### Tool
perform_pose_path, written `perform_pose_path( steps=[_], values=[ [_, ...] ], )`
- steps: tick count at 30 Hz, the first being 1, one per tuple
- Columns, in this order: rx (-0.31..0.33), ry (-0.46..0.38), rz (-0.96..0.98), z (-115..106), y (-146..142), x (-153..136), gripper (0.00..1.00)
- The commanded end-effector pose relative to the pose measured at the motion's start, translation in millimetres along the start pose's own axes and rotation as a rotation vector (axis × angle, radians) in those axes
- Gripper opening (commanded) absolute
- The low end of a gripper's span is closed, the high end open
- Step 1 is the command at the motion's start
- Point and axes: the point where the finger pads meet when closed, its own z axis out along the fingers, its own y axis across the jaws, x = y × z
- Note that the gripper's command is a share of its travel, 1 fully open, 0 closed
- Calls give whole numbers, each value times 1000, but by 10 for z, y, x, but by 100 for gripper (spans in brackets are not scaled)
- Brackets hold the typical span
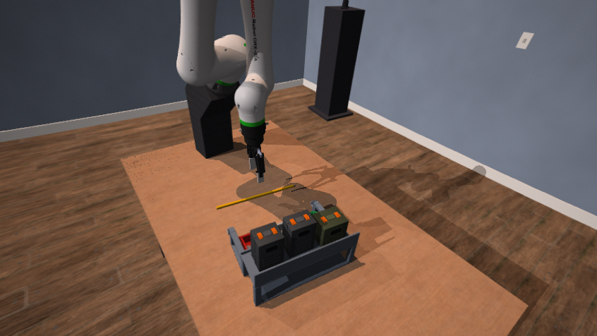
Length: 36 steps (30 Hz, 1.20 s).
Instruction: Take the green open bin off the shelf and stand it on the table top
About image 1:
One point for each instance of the red open bin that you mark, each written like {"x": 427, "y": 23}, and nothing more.
{"x": 245, "y": 240}

